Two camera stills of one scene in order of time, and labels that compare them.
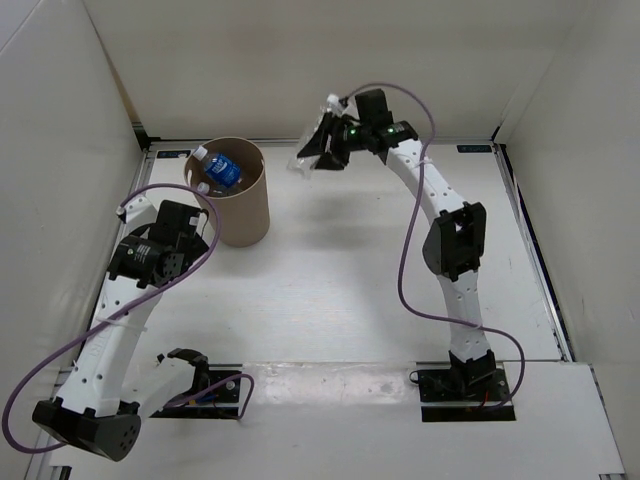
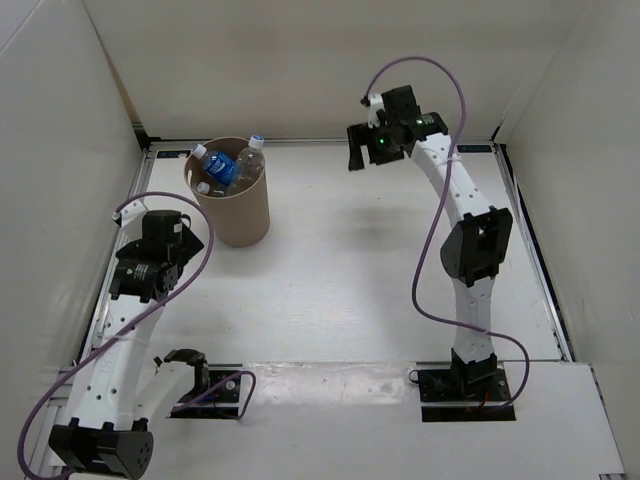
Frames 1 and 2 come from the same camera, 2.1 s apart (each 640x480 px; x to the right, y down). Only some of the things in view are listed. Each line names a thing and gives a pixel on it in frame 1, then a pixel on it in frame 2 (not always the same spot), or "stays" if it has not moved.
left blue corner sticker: [173, 153] stays
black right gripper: [334, 160] → [361, 135]
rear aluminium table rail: [307, 142] stays
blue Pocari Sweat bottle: [219, 167] stays
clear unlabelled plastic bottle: [303, 165] → [249, 166]
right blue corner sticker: [474, 148] stays
